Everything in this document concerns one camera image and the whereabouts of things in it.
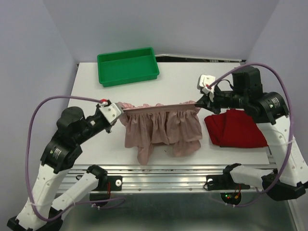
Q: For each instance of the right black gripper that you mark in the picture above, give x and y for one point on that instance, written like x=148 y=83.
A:
x=206 y=101

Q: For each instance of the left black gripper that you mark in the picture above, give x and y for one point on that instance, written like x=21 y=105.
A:
x=108 y=128

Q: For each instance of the pink skirt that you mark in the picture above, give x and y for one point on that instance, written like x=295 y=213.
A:
x=148 y=126

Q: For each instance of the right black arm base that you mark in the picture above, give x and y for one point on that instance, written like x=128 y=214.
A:
x=225 y=182

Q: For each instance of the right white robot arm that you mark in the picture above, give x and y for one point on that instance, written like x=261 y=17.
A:
x=272 y=114

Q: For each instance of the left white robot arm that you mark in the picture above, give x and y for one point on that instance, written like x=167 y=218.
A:
x=43 y=211

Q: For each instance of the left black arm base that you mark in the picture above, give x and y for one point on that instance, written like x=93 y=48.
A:
x=102 y=193

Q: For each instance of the red folded skirt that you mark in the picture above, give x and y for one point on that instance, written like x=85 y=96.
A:
x=234 y=128

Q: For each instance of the green plastic tray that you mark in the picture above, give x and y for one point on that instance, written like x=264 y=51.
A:
x=125 y=67

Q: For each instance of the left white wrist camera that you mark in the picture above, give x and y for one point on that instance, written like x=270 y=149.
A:
x=111 y=112

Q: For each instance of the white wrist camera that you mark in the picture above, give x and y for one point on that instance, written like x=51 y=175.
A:
x=111 y=112
x=203 y=86

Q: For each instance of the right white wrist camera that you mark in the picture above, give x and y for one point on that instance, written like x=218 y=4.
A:
x=203 y=86

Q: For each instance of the aluminium frame rail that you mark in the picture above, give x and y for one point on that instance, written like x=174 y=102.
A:
x=172 y=198

